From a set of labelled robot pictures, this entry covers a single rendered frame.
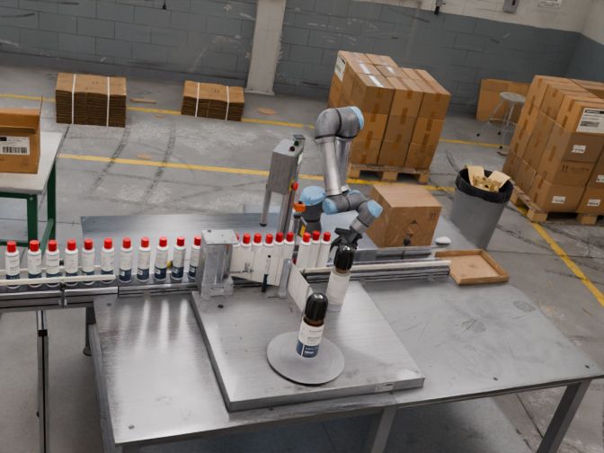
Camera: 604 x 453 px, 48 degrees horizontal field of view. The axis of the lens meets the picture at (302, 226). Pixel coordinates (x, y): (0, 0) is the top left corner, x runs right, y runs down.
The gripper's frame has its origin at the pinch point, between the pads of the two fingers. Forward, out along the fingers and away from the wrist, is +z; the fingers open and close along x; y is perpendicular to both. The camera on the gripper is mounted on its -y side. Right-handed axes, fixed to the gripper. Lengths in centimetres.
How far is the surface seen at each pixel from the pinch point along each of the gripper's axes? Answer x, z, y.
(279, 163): -53, -27, -2
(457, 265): 72, -30, -3
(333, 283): -13.8, -1.3, 30.9
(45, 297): -105, 71, 6
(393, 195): 29, -38, -29
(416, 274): 45.0, -16.9, 5.7
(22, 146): -117, 66, -122
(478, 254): 89, -40, -13
